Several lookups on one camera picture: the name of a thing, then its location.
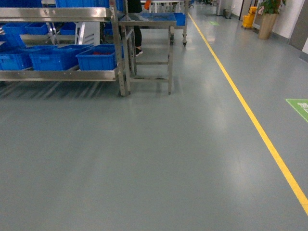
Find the red parts pile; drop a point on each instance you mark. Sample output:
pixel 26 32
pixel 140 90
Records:
pixel 101 53

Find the person in black trousers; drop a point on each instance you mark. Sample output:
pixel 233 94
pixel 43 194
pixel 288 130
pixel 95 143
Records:
pixel 134 6

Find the potted plant tan planter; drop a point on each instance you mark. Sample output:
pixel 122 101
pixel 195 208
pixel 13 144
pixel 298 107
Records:
pixel 269 11

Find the stainless steel shelf rack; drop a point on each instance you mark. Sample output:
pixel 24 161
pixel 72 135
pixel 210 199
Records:
pixel 76 15

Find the blue plastic bin middle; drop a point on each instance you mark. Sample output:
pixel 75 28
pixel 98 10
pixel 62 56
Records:
pixel 57 59

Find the stainless steel side table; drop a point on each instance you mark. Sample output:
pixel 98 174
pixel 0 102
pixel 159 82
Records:
pixel 156 65

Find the blue bin with red parts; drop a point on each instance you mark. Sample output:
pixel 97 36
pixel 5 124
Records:
pixel 89 62

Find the yellow mop bucket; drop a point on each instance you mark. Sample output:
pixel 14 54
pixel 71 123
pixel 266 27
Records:
pixel 248 19

